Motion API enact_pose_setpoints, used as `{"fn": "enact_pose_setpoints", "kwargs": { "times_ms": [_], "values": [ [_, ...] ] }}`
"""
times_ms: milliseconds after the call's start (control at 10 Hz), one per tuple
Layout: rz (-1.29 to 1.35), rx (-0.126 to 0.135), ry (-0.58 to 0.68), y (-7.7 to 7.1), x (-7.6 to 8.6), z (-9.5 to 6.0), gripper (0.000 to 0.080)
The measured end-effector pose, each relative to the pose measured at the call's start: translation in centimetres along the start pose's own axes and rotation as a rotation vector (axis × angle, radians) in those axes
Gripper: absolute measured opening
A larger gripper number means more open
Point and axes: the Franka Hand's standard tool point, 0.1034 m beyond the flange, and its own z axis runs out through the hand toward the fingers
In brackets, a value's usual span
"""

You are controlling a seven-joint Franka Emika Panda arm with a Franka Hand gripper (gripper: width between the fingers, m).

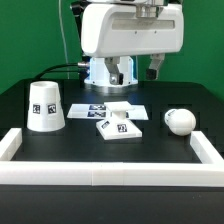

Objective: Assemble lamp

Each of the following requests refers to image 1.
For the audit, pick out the white lamp base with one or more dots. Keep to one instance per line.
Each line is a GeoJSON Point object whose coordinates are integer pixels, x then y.
{"type": "Point", "coordinates": [117, 126]}

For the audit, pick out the white flat marker plate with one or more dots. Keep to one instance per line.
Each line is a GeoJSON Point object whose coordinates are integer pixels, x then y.
{"type": "Point", "coordinates": [99, 111]}

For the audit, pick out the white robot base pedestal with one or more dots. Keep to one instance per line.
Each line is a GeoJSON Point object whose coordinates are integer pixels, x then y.
{"type": "Point", "coordinates": [99, 75]}

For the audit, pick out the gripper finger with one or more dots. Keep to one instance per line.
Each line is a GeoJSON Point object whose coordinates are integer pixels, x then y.
{"type": "Point", "coordinates": [112, 67]}
{"type": "Point", "coordinates": [152, 72]}

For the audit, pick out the black camera stand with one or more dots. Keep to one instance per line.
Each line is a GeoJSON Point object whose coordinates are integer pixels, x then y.
{"type": "Point", "coordinates": [77, 7]}

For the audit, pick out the white lamp shade cone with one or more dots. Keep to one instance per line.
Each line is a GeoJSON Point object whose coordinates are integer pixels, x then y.
{"type": "Point", "coordinates": [45, 112]}

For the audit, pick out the white lamp bulb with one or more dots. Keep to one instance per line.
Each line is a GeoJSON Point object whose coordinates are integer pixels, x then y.
{"type": "Point", "coordinates": [181, 122]}

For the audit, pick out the white U-shaped fence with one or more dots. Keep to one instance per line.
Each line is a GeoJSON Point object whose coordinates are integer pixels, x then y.
{"type": "Point", "coordinates": [209, 172]}

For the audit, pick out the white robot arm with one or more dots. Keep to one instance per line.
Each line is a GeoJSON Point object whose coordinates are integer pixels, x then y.
{"type": "Point", "coordinates": [144, 8]}

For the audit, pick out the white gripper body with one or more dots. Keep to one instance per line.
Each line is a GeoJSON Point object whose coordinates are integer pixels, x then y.
{"type": "Point", "coordinates": [114, 30]}

